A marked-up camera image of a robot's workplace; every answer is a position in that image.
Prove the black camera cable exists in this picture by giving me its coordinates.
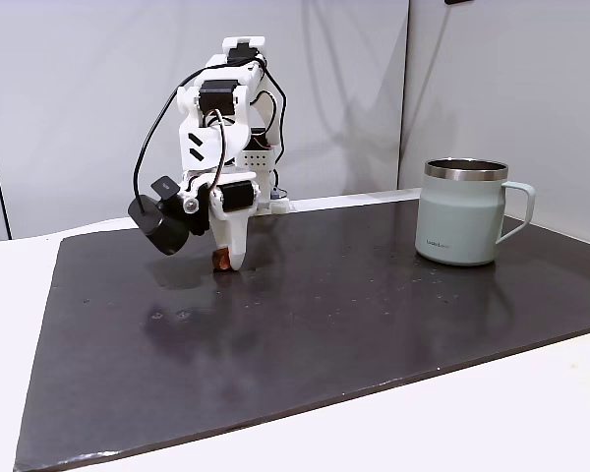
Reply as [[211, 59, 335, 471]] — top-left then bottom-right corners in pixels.
[[133, 65, 227, 213]]

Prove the dark brown table mat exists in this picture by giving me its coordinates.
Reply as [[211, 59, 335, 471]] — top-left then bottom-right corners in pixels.
[[13, 198, 590, 472]]

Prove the black camera box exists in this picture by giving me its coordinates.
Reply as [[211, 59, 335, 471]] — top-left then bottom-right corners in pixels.
[[127, 174, 211, 258]]

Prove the dark wrist motor wire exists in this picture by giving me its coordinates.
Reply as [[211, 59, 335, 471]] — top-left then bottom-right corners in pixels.
[[206, 108, 228, 190]]

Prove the pale green steel-rimmed mug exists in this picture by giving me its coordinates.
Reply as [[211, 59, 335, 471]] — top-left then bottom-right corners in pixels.
[[414, 157, 538, 267]]

